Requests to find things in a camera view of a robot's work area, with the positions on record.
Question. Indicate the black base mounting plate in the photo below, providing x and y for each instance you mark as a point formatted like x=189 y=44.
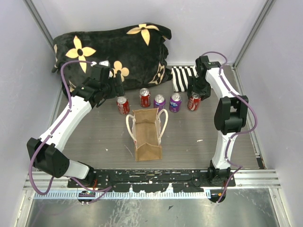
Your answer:
x=153 y=180

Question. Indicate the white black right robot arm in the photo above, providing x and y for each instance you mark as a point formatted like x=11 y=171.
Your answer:
x=229 y=118

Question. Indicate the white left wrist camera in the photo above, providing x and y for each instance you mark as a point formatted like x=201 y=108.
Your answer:
x=103 y=63

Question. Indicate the right purple fanta can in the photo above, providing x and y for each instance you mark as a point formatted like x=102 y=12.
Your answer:
x=175 y=102

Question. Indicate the black white striped cloth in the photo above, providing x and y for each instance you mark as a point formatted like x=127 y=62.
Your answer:
x=180 y=75

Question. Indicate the purple fanta can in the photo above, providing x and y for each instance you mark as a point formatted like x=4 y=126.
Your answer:
x=175 y=102
x=159 y=102

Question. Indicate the burlap watermelon canvas bag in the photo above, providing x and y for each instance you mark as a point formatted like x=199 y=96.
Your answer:
x=146 y=128

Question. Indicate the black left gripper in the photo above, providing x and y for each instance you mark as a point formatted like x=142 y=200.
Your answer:
x=115 y=92

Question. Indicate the left purple fanta can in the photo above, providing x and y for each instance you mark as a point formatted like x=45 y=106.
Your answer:
x=159 y=102

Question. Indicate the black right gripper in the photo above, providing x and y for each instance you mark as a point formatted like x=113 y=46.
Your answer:
x=204 y=92

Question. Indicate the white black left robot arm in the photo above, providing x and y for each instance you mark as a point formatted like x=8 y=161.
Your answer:
x=46 y=152

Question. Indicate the white slotted cable duct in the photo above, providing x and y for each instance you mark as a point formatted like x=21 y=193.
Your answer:
x=78 y=194

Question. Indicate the black floral plush blanket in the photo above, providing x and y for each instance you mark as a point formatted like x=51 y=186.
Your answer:
x=136 y=53

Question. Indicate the red cola can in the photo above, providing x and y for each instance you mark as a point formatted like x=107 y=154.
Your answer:
x=194 y=101
x=123 y=105
x=144 y=95

